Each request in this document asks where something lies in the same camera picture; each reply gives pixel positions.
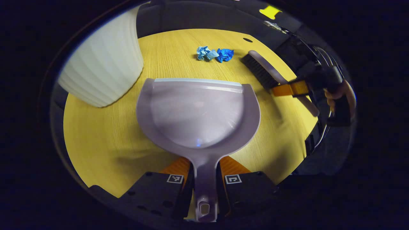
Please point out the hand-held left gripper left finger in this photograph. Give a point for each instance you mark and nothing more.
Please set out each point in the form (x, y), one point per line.
(153, 195)

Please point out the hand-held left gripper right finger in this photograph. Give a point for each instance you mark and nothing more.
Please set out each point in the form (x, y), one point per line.
(249, 191)

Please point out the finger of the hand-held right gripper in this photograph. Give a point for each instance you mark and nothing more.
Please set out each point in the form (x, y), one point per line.
(282, 90)

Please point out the small pink broom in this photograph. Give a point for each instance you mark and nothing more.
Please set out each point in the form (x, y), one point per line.
(262, 68)

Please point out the dark blue paper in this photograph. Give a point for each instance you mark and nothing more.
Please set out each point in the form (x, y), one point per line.
(225, 55)

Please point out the light blue paper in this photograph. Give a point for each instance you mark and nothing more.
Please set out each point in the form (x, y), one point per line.
(206, 53)

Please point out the pink plastic dustpan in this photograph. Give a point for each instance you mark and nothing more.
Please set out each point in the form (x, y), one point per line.
(198, 111)

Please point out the white garbage bin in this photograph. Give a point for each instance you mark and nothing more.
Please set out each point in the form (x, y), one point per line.
(102, 64)

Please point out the wooden desktop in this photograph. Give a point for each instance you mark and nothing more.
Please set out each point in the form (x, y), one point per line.
(105, 143)

